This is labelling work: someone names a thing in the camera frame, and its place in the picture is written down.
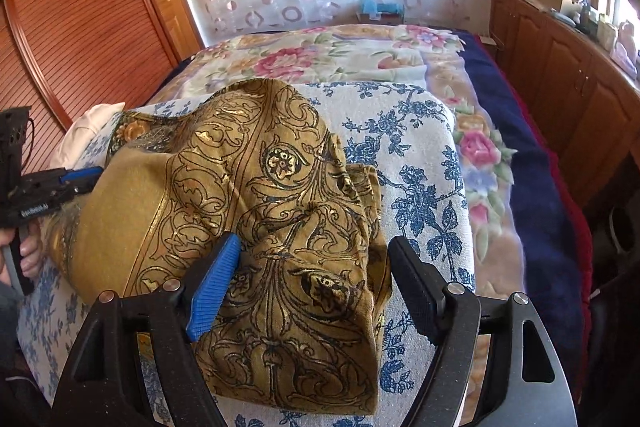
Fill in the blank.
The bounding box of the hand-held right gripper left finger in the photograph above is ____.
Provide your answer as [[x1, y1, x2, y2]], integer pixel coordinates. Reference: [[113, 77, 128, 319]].
[[52, 232, 243, 427]]

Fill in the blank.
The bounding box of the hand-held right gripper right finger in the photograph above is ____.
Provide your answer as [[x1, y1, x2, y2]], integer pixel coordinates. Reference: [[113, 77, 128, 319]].
[[387, 236, 571, 427]]

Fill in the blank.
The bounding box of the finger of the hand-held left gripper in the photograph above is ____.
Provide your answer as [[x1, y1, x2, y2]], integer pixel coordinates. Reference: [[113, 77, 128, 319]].
[[57, 165, 105, 186], [60, 181, 98, 202]]

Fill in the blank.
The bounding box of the golden brown patterned shirt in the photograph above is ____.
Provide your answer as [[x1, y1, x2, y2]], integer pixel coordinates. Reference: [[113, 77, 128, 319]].
[[47, 77, 393, 418]]

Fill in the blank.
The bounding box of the person's left hand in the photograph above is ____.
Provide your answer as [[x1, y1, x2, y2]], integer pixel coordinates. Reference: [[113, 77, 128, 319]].
[[17, 231, 45, 280]]

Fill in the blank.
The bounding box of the pale yellow cloth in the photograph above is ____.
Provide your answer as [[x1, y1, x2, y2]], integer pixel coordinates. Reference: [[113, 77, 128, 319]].
[[50, 103, 126, 168]]

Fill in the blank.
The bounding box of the white sheet with blue flowers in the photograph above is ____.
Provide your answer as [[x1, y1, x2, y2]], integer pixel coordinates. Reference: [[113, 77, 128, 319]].
[[17, 82, 476, 427]]

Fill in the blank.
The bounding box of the navy blue blanket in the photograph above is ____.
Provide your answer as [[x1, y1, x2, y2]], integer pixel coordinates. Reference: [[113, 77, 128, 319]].
[[457, 31, 586, 398]]

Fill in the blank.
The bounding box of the round dark pot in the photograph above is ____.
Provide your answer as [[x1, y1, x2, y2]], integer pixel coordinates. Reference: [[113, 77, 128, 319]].
[[607, 204, 633, 255]]

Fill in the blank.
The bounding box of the pink floral blanket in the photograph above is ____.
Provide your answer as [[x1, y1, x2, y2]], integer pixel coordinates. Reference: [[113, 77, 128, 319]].
[[150, 24, 531, 298]]

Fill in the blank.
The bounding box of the low wooden cabinet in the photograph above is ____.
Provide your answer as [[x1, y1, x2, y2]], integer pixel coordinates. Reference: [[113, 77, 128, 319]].
[[489, 0, 640, 208]]

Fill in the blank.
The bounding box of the blue tissue pack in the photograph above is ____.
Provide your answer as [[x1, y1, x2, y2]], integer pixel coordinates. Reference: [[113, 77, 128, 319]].
[[356, 0, 403, 25]]

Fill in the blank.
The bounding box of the group of small jars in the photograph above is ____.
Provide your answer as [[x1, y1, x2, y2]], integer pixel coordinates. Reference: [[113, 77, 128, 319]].
[[572, 2, 618, 50]]

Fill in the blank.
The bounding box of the pale pink object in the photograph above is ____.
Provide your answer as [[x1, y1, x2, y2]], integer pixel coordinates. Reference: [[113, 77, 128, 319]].
[[614, 21, 638, 68]]

